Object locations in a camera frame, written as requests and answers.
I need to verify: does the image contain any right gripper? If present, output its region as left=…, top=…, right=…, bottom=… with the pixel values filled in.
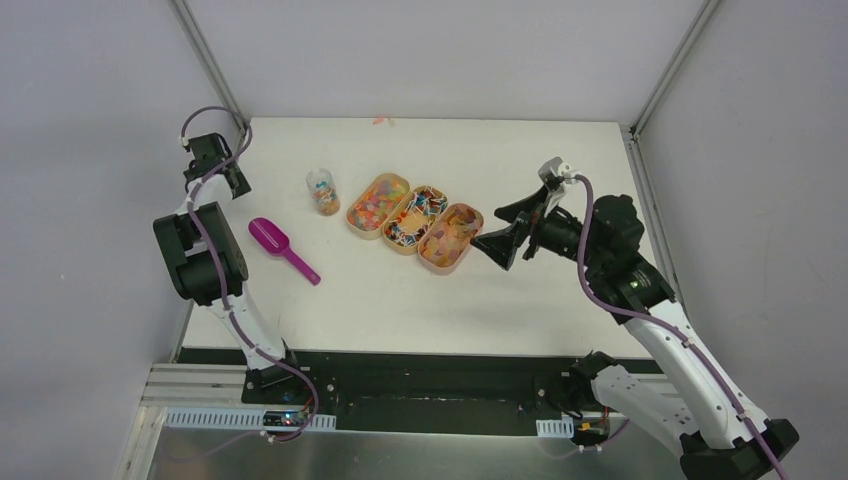
left=470, top=184, right=608, bottom=271

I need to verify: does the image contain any magenta plastic scoop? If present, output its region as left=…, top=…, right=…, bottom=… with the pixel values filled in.
left=248, top=217, right=321, bottom=286

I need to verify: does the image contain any clear plastic jar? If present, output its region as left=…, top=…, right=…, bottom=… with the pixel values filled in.
left=306, top=168, right=340, bottom=216

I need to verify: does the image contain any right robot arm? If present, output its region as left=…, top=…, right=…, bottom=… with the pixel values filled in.
left=473, top=188, right=799, bottom=479

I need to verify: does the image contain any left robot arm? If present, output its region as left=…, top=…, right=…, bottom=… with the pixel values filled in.
left=152, top=133, right=305, bottom=405

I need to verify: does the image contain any tray of popsicle candies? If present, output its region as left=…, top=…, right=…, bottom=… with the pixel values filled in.
left=417, top=203, right=484, bottom=275

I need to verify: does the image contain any tray of lollipop candies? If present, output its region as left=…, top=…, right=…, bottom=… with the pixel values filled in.
left=381, top=185, right=448, bottom=256

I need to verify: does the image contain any tray of gummy candies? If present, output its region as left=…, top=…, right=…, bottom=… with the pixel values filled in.
left=345, top=173, right=411, bottom=240

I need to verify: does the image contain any spilled candy at table edge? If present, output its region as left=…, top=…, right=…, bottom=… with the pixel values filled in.
left=372, top=117, right=396, bottom=127

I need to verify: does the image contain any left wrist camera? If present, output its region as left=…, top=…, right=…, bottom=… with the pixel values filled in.
left=183, top=133, right=232, bottom=182

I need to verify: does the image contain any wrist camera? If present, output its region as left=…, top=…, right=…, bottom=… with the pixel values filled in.
left=537, top=157, right=571, bottom=203
left=183, top=133, right=232, bottom=182

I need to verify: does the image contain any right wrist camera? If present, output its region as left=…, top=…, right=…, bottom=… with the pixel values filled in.
left=537, top=157, right=571, bottom=203

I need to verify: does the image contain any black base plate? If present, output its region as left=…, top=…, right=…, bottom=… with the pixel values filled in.
left=241, top=350, right=604, bottom=436

